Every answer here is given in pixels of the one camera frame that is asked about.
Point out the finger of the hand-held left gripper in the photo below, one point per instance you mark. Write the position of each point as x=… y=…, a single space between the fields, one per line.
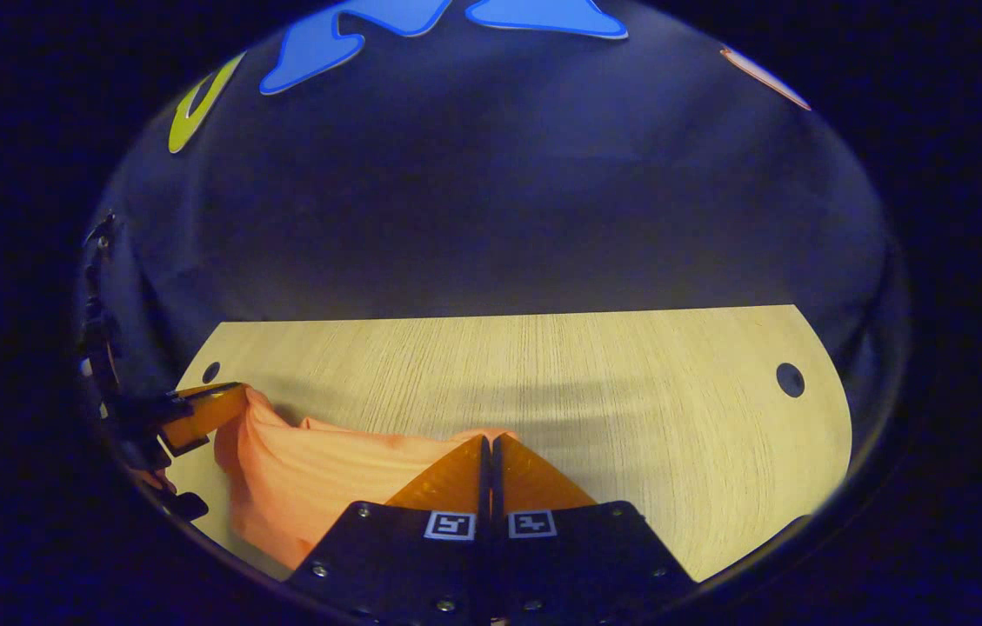
x=188 y=506
x=203 y=416

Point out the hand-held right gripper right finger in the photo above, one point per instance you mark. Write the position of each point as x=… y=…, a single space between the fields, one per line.
x=586 y=556

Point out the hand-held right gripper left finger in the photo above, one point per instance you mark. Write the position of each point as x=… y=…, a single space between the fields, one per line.
x=395 y=556

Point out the orange T-shirt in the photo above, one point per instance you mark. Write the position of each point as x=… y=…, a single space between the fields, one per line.
x=308 y=487

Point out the black backdrop cloth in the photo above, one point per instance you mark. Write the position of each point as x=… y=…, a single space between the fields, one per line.
x=499 y=217

